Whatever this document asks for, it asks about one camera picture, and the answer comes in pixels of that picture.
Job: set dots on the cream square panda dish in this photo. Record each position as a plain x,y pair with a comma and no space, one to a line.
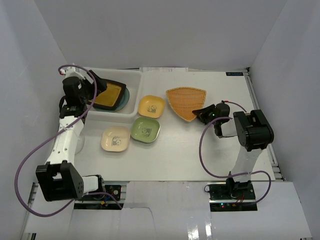
115,139

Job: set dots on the papers at table back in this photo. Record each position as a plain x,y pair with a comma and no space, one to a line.
164,69

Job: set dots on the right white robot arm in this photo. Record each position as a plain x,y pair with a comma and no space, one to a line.
254,134

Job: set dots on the black square amber plate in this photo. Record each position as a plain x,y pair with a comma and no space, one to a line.
110,98

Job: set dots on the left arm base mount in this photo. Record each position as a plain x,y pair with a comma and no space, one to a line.
114,190

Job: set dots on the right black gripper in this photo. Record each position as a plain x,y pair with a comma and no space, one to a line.
202,114

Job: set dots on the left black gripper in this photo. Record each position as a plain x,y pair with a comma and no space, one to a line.
92,85

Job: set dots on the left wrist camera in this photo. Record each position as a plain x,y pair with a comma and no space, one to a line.
70,72

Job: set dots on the blue-grey round plate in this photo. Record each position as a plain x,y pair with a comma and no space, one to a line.
122,104

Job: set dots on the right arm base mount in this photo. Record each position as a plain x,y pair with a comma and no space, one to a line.
220,193

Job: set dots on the blue label sticker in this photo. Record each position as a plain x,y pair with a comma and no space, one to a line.
234,74

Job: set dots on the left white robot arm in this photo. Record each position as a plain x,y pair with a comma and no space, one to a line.
58,178

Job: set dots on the green square panda dish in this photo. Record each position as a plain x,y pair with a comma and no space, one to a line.
145,129

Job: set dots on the yellow square panda dish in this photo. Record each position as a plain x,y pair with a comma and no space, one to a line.
151,106

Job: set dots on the white plastic bin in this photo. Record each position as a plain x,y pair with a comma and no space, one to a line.
133,79

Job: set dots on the orange woven fan basket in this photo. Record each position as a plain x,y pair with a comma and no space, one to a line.
184,100

